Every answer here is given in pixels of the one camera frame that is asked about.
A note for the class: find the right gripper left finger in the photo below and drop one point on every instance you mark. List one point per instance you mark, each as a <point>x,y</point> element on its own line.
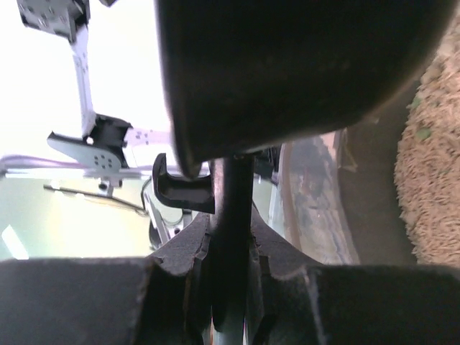
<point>159,299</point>

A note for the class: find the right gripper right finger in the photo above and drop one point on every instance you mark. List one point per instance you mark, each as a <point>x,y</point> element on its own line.
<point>293,299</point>

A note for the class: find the brown translucent litter box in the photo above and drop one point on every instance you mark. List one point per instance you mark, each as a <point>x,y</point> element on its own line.
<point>384,191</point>

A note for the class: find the black slotted litter scoop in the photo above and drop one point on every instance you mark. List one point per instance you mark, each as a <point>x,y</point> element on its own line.
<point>239,76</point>

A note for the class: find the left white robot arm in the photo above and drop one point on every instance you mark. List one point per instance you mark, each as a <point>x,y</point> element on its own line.
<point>100,141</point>

